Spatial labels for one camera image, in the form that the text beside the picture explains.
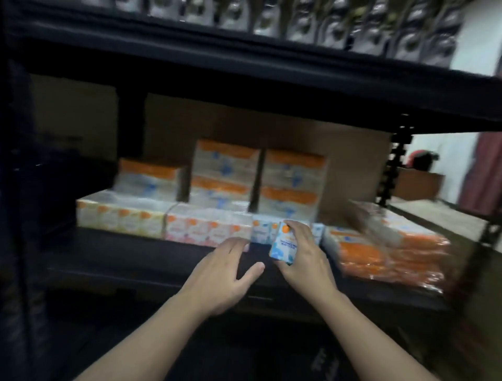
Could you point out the person's right hand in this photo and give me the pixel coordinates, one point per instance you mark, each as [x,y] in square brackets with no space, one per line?
[310,267]

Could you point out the person's left hand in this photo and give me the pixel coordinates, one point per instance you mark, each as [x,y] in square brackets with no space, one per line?
[213,280]

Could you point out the person's left thumb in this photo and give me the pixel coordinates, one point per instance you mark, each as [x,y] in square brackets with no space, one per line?
[251,274]

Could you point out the person's right thumb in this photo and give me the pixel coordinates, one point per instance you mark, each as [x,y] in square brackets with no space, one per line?
[283,266]

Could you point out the small blue white tissue packet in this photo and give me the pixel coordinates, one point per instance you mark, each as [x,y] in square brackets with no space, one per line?
[283,245]

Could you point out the person's left forearm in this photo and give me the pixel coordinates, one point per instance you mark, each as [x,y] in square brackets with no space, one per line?
[149,345]

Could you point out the person's right forearm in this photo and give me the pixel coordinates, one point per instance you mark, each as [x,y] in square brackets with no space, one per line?
[372,341]

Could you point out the blue tissue packet bundle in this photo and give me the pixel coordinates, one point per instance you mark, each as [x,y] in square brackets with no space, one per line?
[261,229]

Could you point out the orange top tissue pack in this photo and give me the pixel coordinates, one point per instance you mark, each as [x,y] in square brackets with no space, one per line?
[217,192]
[225,159]
[147,178]
[288,202]
[294,168]

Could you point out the pink tissue packet bundle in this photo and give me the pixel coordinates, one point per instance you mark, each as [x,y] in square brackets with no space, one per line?
[204,227]

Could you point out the pile of orange wrapped tissue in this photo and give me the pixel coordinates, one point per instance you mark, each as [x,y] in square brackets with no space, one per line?
[392,251]

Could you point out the yellow tissue packet bundle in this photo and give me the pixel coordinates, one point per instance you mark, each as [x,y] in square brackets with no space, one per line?
[121,216]

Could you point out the brown wooden cabinet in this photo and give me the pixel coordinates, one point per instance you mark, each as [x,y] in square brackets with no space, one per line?
[417,184]

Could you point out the red helmet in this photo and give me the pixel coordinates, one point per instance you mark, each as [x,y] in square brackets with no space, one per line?
[422,160]

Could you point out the black metal shelving rack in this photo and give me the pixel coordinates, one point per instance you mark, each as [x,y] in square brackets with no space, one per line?
[235,66]

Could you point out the red curtain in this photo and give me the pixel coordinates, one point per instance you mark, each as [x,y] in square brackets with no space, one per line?
[484,172]

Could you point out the small brown cardboard box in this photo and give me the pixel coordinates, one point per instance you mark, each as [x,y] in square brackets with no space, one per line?
[74,114]

